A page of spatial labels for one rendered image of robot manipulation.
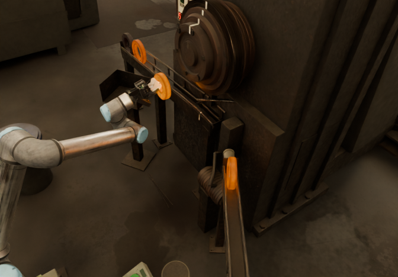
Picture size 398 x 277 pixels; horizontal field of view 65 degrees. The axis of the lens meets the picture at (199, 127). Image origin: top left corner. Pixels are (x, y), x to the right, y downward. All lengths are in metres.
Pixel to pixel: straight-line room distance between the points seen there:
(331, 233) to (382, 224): 0.38
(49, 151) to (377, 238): 2.03
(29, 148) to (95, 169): 1.18
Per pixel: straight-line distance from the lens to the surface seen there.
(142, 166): 2.47
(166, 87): 1.75
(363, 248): 2.38
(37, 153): 1.39
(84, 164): 2.58
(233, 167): 1.45
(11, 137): 1.47
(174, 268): 1.47
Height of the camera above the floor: 1.87
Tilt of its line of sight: 42 degrees down
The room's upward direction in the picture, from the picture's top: 3 degrees clockwise
